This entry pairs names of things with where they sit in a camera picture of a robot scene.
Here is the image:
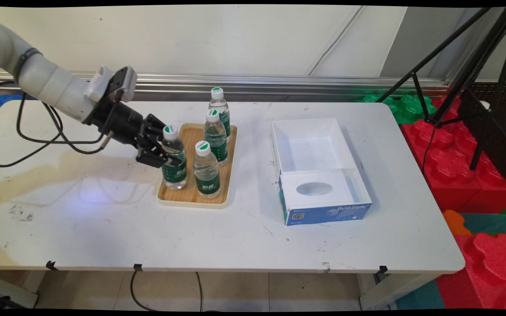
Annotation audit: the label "black tripod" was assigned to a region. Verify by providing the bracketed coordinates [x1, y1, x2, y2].
[376, 7, 506, 172]

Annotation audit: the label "red foam block stack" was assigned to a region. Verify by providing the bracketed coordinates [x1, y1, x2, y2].
[400, 94, 506, 212]

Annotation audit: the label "aluminium wall rail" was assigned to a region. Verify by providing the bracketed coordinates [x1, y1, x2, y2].
[0, 70, 451, 102]

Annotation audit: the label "wooden tray with cream rim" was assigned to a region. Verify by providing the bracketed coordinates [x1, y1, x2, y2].
[157, 123, 238, 209]

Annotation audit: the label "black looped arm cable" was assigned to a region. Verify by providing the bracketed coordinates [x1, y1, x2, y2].
[0, 81, 115, 167]

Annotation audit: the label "black velcro strap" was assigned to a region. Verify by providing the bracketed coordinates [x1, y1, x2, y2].
[14, 47, 43, 82]

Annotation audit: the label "water bottle green label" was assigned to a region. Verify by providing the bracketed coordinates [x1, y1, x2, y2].
[208, 87, 231, 142]
[161, 125, 188, 190]
[192, 140, 221, 200]
[203, 109, 228, 167]

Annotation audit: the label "white table leg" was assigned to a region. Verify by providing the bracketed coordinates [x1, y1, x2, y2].
[358, 272, 438, 310]

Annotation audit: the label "orange foam piece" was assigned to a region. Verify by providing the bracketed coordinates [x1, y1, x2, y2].
[443, 209, 473, 235]

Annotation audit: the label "white insert with oval hole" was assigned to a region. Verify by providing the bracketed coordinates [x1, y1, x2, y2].
[279, 170, 354, 210]

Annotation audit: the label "teal foam floor mat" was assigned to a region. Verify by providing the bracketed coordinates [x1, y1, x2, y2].
[396, 280, 446, 310]
[459, 214, 506, 240]

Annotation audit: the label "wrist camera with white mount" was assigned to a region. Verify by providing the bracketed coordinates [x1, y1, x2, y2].
[85, 66, 138, 104]

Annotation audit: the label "black perforated metal box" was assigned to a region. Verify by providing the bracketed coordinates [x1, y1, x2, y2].
[457, 86, 506, 183]

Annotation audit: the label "white blue cardboard box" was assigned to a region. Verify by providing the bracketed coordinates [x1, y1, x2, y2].
[271, 118, 373, 227]

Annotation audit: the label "green foam blocks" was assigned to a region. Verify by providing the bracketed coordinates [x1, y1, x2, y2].
[355, 93, 438, 124]

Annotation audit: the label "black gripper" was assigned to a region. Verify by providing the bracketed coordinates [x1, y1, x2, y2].
[87, 100, 183, 169]

